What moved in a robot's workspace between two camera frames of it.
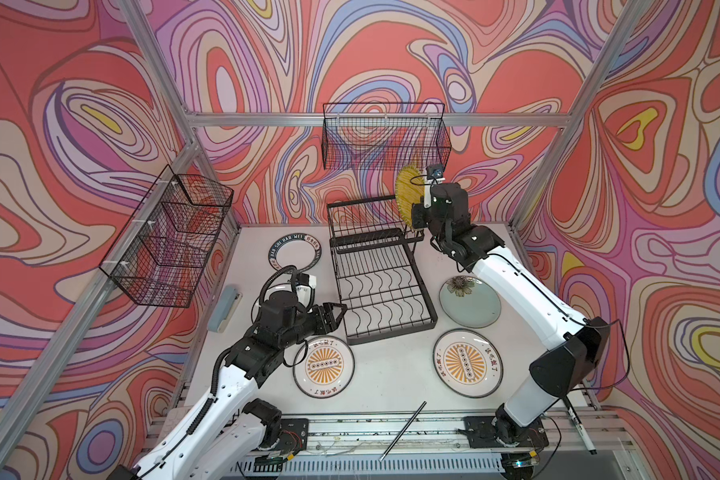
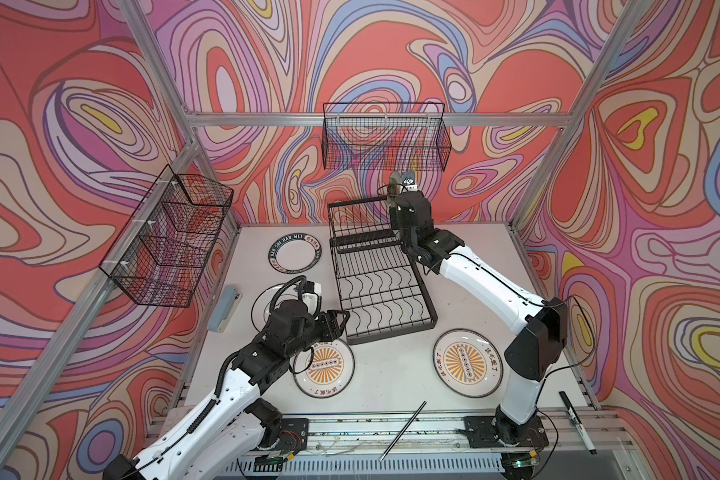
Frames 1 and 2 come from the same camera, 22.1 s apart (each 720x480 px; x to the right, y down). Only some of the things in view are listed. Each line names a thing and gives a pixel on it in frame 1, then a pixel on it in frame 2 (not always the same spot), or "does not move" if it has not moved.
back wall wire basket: [384, 136] does not move
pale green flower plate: [470, 301] to [396, 180]
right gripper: [417, 216] to [394, 218]
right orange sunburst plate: [468, 362] does not move
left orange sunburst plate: [324, 367] does not move
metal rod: [403, 431] does not move
